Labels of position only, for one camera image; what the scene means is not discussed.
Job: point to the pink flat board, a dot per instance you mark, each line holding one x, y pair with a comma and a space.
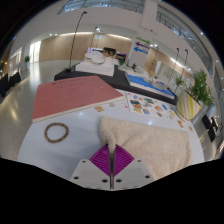
75, 95

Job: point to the blue and white model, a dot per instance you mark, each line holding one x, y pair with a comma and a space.
146, 83

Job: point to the black piano with purple backdrop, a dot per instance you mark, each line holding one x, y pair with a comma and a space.
110, 52

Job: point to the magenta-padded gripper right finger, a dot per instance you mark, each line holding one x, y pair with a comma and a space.
133, 175

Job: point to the black chairs group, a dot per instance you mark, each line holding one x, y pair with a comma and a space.
8, 83
210, 128

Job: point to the tall black floor lamp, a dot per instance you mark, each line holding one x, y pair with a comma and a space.
74, 40

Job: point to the white architectural model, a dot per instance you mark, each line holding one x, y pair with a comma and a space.
96, 66

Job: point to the potted plant in striped planter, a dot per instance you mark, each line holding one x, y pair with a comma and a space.
188, 105

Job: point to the beige knitted towel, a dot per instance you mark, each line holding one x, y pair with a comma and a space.
153, 143

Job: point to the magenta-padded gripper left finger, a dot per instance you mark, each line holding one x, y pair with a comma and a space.
90, 175

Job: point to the sheet of colourful stickers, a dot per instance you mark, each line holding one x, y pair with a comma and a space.
148, 106

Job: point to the coloured arrow signs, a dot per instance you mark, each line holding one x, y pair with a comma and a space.
141, 46

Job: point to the black display table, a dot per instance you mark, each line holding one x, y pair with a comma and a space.
116, 81

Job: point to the small wooden cutout piece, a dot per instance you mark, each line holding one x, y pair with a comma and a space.
190, 128
180, 123
98, 108

